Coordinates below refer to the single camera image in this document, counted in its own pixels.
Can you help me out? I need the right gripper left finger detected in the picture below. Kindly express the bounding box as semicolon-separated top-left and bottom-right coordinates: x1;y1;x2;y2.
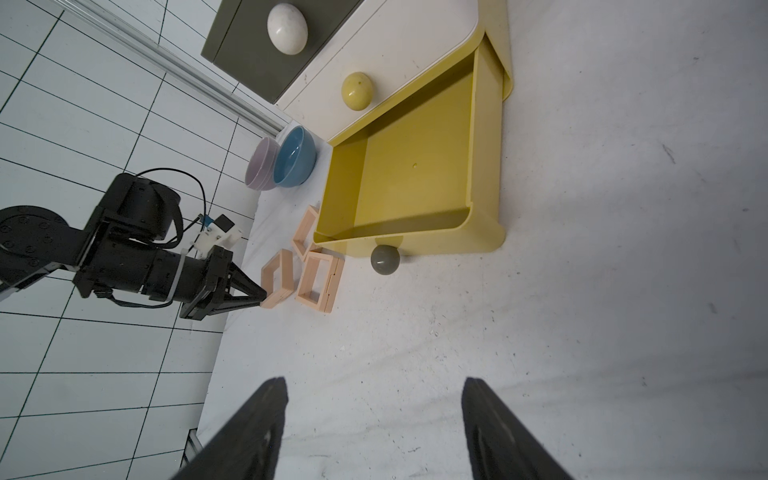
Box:
175;377;289;480

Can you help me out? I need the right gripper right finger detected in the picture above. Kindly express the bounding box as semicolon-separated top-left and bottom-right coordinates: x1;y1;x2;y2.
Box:
461;377;571;479

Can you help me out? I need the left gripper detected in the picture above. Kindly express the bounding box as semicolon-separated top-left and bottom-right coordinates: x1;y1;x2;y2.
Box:
74;240;267;320

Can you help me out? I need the orange brooch box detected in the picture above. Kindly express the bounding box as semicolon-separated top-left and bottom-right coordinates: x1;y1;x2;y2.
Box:
291;205;322;262
296;252;345;313
261;249;295;309

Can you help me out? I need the three-drawer storage cabinet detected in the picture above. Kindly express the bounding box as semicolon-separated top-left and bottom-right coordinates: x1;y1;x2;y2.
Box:
202;1;514;257

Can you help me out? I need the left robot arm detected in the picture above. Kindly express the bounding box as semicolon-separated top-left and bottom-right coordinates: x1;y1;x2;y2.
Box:
1;173;267;320

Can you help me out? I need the purple bowl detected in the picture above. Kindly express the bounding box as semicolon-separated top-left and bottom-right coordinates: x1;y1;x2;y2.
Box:
244;137;280;191

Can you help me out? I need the blue bowl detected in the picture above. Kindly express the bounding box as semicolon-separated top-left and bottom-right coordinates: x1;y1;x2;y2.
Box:
273;126;316;188

